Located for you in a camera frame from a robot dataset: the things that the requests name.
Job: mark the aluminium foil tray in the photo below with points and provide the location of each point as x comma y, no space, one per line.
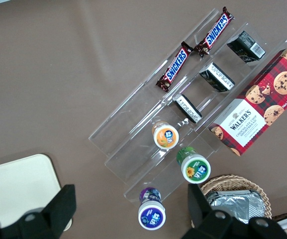
235,206

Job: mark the green yogurt bottle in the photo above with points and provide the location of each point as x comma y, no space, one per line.
195,169

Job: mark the orange yogurt bottle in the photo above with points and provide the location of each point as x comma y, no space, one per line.
166,137

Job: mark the light wicker basket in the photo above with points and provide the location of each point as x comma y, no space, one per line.
232,180

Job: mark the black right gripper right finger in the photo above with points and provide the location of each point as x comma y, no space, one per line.
200,211

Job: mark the beige serving tray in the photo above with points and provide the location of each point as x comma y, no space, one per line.
16,186

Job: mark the Snickers chocolate bar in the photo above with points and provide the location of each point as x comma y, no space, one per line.
215,32
175,67

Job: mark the purple yogurt bottle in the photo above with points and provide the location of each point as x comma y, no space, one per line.
151,216

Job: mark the clear acrylic tiered stand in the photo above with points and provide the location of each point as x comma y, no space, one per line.
244,72
133,154

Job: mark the red Walkers shortbread box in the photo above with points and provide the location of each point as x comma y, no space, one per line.
257,112

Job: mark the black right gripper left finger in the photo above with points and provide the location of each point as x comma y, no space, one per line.
58,206

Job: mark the small black carton box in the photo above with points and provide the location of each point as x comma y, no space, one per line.
186,108
215,77
245,47

